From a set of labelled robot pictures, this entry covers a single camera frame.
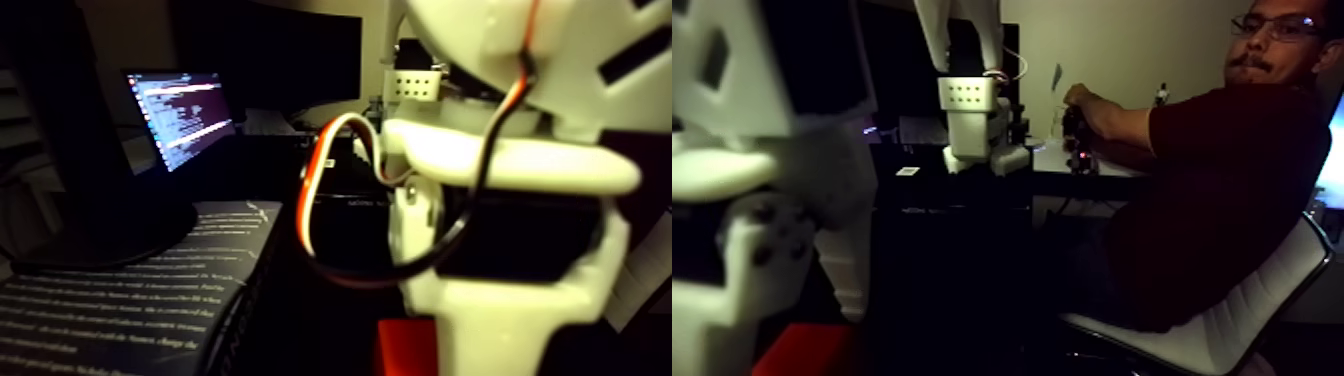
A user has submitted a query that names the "red cube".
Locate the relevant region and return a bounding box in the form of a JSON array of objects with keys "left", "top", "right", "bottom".
[{"left": 378, "top": 318, "right": 441, "bottom": 376}]

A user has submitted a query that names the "dark leader arm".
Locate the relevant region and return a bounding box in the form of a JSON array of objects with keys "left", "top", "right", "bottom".
[{"left": 1060, "top": 102, "right": 1100, "bottom": 175}]

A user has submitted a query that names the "person's hand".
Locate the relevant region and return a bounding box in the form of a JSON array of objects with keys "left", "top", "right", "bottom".
[{"left": 1063, "top": 84, "right": 1102, "bottom": 117}]

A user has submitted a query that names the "black box, white print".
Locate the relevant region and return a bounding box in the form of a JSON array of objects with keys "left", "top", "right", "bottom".
[{"left": 312, "top": 189, "right": 396, "bottom": 211}]

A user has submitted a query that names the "white paper stack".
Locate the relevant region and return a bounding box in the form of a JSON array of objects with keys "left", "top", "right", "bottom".
[{"left": 243, "top": 105, "right": 301, "bottom": 136}]

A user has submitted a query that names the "wide black monitor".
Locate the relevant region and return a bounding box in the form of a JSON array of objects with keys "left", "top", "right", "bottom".
[{"left": 173, "top": 0, "right": 364, "bottom": 115}]

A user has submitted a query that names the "open laptop, lit screen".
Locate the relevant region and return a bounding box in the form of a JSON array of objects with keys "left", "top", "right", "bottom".
[{"left": 123, "top": 68, "right": 253, "bottom": 180}]

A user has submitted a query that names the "black book, white text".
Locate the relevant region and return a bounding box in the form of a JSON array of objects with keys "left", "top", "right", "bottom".
[{"left": 0, "top": 199, "right": 283, "bottom": 376}]

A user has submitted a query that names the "white desk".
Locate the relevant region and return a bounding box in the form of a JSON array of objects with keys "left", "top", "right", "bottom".
[{"left": 1034, "top": 120, "right": 1151, "bottom": 201}]

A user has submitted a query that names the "white chair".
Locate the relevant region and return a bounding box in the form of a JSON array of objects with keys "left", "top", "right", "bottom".
[{"left": 1060, "top": 215, "right": 1337, "bottom": 376}]

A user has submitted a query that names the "person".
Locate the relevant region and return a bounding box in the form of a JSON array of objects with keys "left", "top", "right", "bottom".
[{"left": 1062, "top": 0, "right": 1344, "bottom": 333}]

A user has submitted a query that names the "orange white black servo cable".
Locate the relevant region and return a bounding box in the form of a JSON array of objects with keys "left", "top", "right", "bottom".
[{"left": 297, "top": 0, "right": 544, "bottom": 291}]

